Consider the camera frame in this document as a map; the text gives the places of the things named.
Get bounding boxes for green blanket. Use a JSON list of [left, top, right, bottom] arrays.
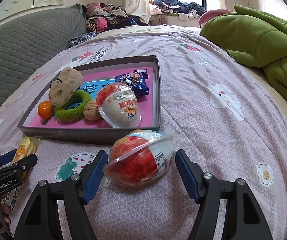
[[199, 4, 287, 102]]

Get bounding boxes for red white egg-shaped package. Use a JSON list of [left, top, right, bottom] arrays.
[[96, 82, 143, 128], [106, 129, 176, 187]]

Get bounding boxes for walnut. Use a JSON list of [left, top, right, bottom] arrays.
[[83, 100, 102, 121]]

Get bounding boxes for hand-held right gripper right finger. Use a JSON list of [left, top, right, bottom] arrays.
[[175, 149, 274, 240]]

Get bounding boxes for green fuzzy ring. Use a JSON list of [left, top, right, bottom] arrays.
[[55, 90, 92, 122]]

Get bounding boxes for tangerine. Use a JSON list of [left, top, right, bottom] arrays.
[[37, 101, 54, 119]]

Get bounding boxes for grey cardboard box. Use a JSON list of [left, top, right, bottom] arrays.
[[17, 55, 161, 145]]

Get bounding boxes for grey quilted headboard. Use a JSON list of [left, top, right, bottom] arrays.
[[0, 4, 87, 132]]

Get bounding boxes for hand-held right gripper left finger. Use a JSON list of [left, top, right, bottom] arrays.
[[13, 150, 109, 240]]

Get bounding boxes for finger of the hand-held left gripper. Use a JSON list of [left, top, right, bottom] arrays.
[[0, 149, 18, 172], [0, 153, 38, 180]]

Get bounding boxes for yellow snack packet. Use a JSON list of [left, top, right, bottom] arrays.
[[10, 135, 42, 180]]

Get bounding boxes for pile of dark clothes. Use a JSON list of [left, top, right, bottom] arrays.
[[149, 0, 207, 20]]

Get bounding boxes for blue cookie packet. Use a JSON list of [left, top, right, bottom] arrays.
[[115, 70, 150, 97]]

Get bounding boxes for pink printed bed sheet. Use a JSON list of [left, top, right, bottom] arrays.
[[0, 26, 287, 240]]

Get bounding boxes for pile of colourful clothes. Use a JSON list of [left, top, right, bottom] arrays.
[[83, 2, 150, 33]]

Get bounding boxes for beige drawstring pouch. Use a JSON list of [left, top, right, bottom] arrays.
[[49, 67, 84, 107]]

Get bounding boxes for pink pillow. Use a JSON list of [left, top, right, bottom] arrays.
[[199, 9, 235, 28]]

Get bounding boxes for dark patterned cloth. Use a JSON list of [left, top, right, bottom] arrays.
[[68, 31, 98, 48]]

